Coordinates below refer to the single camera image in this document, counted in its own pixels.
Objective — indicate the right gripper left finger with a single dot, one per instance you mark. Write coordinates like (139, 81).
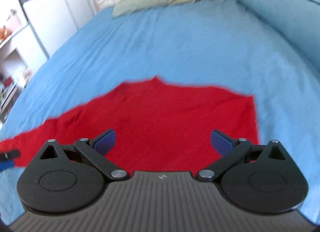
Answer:
(66, 178)

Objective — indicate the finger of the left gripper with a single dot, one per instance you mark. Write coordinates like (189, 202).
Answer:
(7, 159)

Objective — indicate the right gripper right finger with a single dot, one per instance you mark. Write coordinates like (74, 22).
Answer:
(257, 178)

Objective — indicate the red cloth garment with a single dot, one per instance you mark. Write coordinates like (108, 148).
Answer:
(159, 127)

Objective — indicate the white shelf unit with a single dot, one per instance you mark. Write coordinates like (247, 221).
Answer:
(13, 22)

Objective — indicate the blue bed sheet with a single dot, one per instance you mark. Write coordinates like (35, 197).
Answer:
(209, 42)

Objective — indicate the white wardrobe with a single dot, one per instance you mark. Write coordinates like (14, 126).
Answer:
(54, 22)

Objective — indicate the teal rolled duvet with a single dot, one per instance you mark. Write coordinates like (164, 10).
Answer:
(296, 20)

